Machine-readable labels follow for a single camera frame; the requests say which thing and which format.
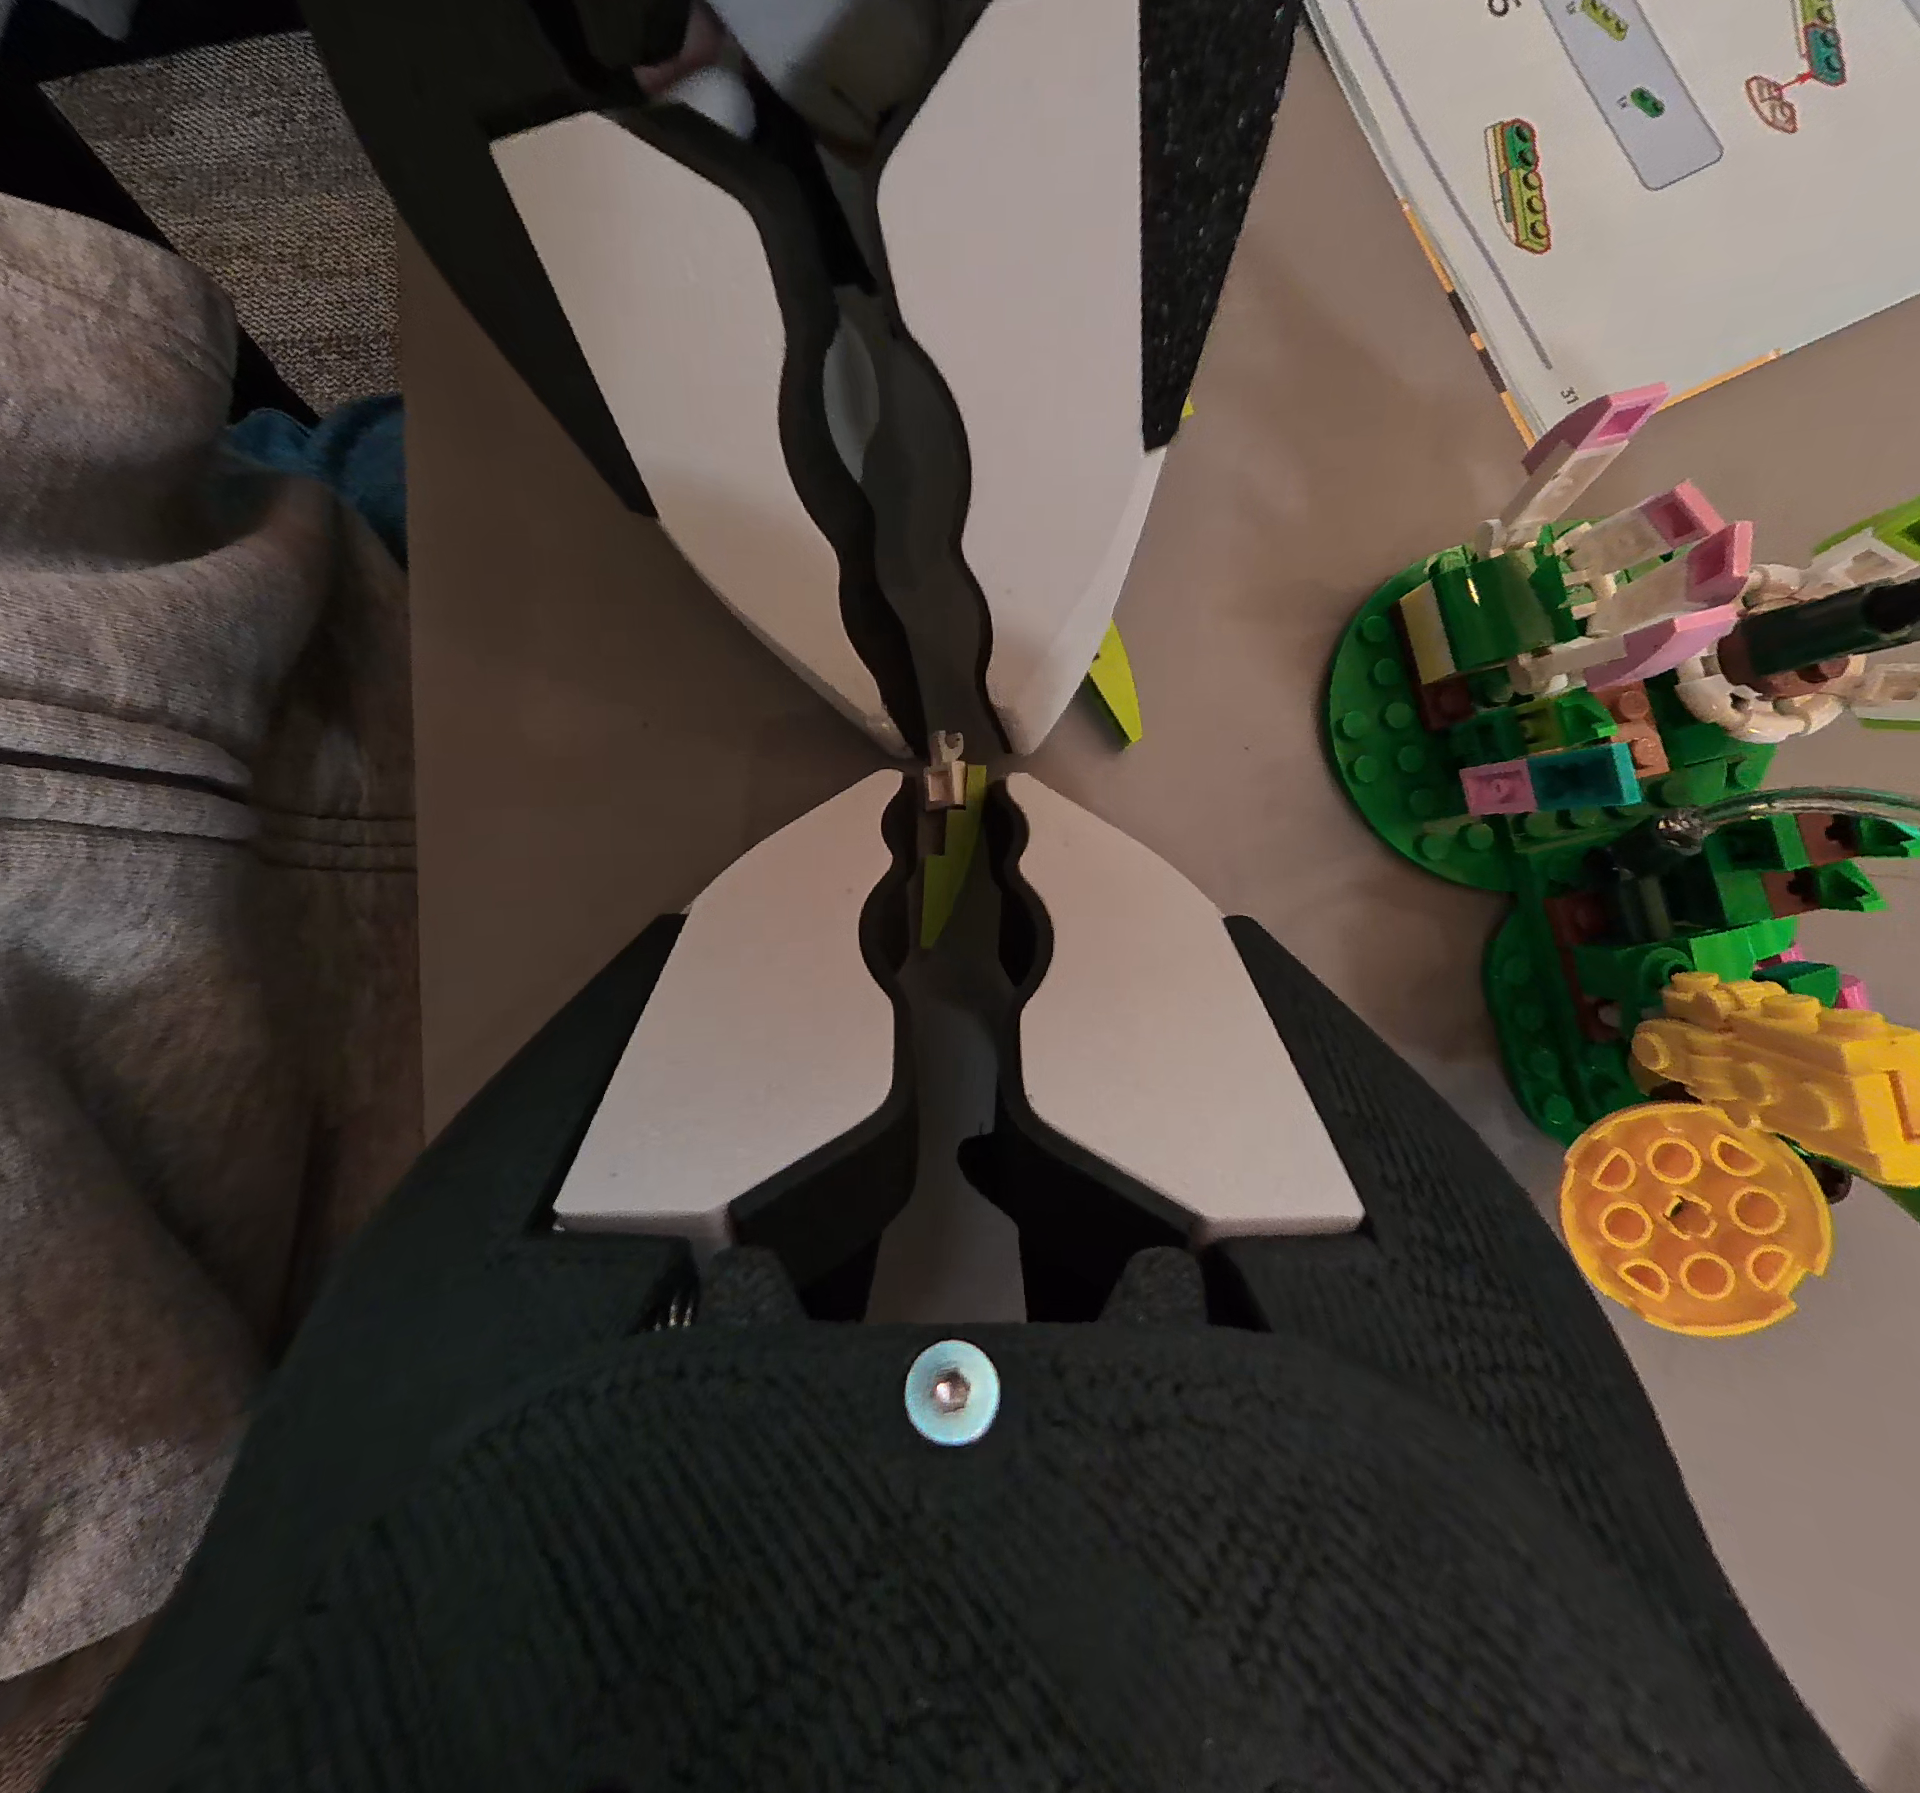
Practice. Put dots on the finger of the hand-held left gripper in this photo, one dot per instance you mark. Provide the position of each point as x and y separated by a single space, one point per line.
1036 322
644 398

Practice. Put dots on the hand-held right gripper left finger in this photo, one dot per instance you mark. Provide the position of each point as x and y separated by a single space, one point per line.
751 1044

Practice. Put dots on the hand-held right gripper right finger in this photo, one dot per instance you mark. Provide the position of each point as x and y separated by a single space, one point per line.
1170 1044

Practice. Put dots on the lime green lego leaf piece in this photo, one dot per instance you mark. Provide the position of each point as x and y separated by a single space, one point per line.
947 877
1119 699

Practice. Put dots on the small tan lego piece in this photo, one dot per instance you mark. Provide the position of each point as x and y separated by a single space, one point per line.
941 782

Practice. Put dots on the green lego flower model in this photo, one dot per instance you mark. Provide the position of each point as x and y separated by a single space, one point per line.
1394 713

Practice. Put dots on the lego instruction booklet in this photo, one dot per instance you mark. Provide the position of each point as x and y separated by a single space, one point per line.
1650 249

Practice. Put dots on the blue cloth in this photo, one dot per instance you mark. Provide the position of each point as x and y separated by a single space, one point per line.
336 466

